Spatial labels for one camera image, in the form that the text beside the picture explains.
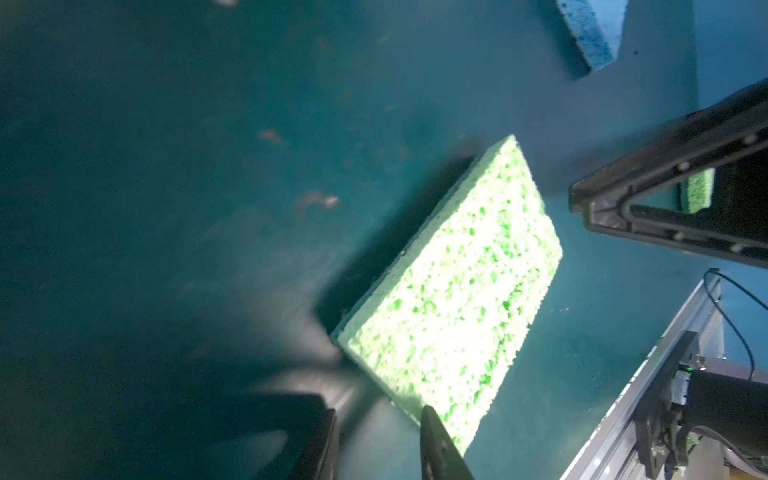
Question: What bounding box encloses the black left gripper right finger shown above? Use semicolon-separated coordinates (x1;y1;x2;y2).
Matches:
420;405;474;480

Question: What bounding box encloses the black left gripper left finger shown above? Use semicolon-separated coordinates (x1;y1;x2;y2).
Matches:
288;409;339;480

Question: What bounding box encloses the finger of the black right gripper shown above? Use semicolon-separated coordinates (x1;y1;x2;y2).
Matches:
569;80;767;268

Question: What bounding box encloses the green sponge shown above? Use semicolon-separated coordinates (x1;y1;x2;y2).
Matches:
679;168;715;214
333;137;563;452

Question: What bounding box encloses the blue sponge centre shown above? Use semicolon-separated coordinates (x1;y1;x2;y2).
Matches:
556;0;629;71

